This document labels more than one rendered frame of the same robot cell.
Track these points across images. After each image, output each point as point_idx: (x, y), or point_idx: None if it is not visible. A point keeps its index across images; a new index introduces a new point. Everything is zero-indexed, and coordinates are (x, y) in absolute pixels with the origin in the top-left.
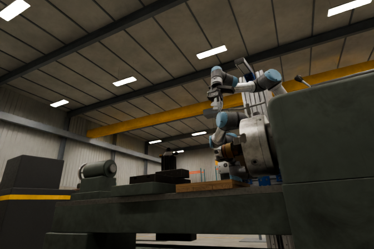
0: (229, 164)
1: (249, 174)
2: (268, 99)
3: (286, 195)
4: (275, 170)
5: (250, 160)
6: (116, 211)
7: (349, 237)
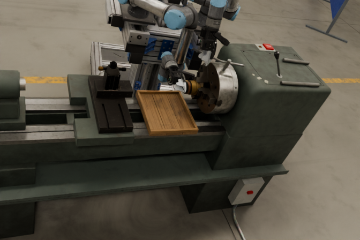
0: (164, 67)
1: None
2: None
3: (228, 142)
4: None
5: (212, 113)
6: (73, 147)
7: (241, 155)
